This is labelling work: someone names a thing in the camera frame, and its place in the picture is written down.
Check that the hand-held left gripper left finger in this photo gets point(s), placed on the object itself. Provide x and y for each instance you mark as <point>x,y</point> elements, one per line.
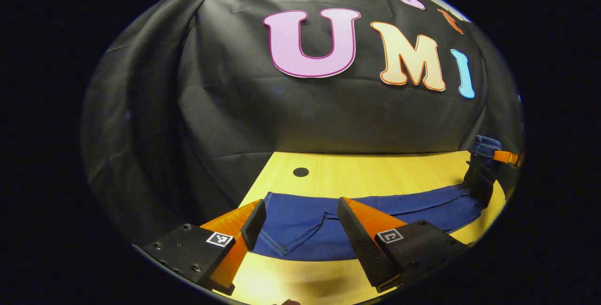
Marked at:
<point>253,225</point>

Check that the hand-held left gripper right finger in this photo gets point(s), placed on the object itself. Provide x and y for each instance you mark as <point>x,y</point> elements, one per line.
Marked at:
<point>359,244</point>

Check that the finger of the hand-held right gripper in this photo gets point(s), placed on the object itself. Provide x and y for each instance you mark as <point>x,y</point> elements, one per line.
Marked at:
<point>479,183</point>

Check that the blue denim jeans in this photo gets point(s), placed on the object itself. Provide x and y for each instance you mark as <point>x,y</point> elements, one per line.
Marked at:
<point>300,220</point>

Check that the black backdrop cloth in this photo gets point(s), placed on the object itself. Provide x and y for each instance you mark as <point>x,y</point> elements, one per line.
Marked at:
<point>235,108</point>

